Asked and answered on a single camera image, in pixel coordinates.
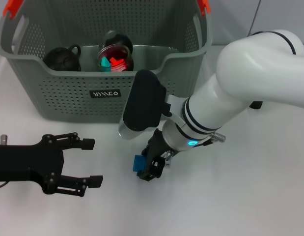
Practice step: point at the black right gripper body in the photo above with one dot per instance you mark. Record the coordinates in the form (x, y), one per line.
(157, 150)

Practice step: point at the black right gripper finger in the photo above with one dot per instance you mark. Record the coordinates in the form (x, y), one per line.
(151, 170)
(145, 153)

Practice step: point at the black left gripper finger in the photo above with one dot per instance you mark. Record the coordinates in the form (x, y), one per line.
(80, 183)
(79, 143)

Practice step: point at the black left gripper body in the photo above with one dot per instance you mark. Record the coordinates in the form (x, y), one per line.
(26, 163)

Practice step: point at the blue square toy brick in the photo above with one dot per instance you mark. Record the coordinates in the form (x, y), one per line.
(138, 163)

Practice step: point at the teal square toy plate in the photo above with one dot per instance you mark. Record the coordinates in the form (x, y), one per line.
(105, 64)

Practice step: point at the small red toy brick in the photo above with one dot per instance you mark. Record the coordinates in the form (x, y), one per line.
(113, 60)

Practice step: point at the grey-green perforated plastic storage bin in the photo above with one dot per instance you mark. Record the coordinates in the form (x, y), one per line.
(80, 98)

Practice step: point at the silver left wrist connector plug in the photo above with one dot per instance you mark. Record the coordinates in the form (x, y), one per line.
(3, 139)

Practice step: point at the black clay teapot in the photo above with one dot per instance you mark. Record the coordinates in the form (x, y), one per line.
(61, 60)

